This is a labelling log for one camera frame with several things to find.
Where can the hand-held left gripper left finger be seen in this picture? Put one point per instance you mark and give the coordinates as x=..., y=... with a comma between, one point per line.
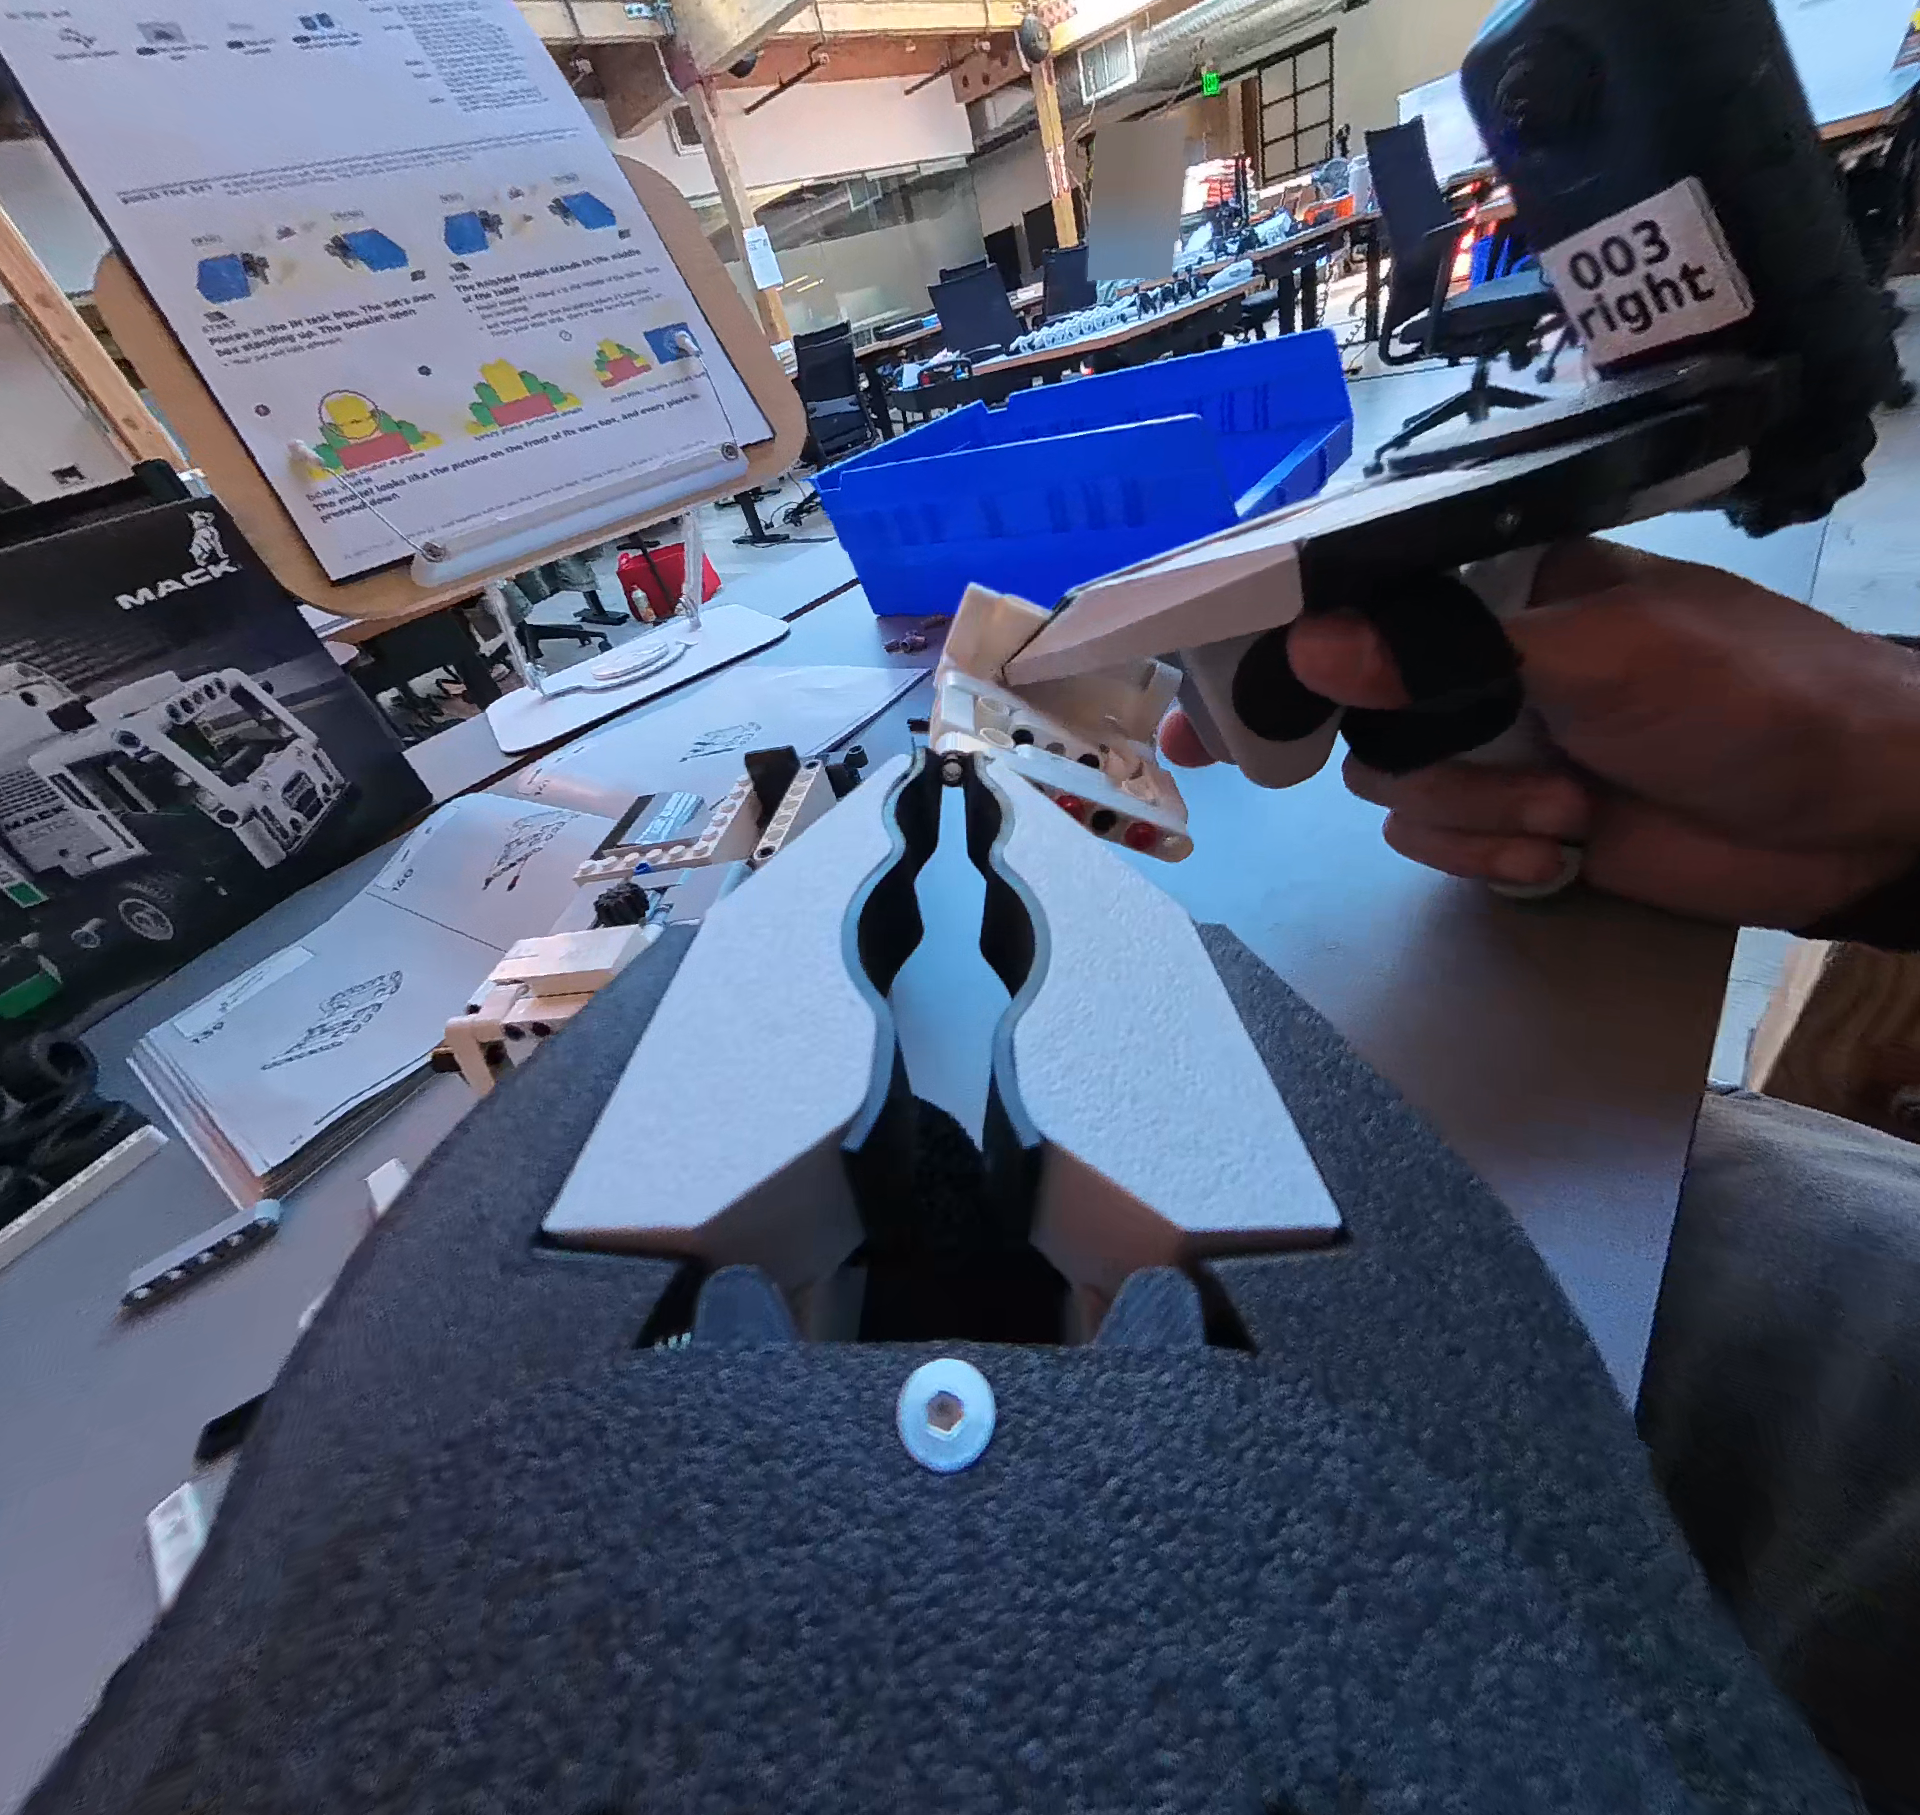
x=723, y=1095

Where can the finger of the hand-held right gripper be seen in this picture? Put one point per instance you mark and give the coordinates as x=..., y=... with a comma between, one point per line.
x=1169, y=616

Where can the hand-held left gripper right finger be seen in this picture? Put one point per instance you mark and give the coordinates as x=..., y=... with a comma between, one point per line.
x=1169, y=1095

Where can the white lego cab assembly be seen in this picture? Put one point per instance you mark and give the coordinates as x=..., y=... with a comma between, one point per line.
x=979, y=676

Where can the scattered brown lego pins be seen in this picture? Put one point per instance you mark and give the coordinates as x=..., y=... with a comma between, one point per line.
x=910, y=637

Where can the partly built lego truck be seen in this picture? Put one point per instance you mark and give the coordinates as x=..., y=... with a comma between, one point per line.
x=782, y=808

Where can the small white lego plate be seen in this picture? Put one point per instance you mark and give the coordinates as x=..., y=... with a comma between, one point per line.
x=390, y=1183

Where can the dark grey lego beam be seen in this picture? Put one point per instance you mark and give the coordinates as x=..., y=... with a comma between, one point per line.
x=202, y=1259

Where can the black lego set box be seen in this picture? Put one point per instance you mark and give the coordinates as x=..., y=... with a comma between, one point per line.
x=193, y=737

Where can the white lego beam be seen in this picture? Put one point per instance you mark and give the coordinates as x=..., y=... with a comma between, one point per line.
x=74, y=1206

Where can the pile of black lego tires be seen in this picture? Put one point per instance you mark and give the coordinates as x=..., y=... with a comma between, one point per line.
x=60, y=1109

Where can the small white lego piece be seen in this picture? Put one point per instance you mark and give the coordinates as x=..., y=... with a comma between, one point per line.
x=177, y=1536

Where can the person's right hand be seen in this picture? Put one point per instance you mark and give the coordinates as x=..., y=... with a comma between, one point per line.
x=1651, y=762

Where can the blue plastic bin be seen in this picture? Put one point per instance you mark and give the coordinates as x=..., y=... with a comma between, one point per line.
x=1034, y=522
x=1243, y=402

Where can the long background desk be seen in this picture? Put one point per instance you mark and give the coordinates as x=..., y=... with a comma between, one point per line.
x=1142, y=321

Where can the open instruction booklet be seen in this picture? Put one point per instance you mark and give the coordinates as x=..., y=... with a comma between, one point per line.
x=349, y=988

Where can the wooden document stand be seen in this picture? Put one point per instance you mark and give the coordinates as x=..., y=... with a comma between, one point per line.
x=753, y=361

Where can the red box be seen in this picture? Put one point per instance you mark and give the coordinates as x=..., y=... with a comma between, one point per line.
x=670, y=574

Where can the wooden side panel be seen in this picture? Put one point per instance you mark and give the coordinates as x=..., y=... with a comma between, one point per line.
x=1843, y=1036

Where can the printed instruction sheet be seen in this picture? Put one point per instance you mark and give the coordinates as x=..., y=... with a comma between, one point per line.
x=376, y=195

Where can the white wall board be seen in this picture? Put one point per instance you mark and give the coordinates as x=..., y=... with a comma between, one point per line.
x=1843, y=2

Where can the wooden frame post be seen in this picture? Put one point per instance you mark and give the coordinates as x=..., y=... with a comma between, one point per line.
x=74, y=332

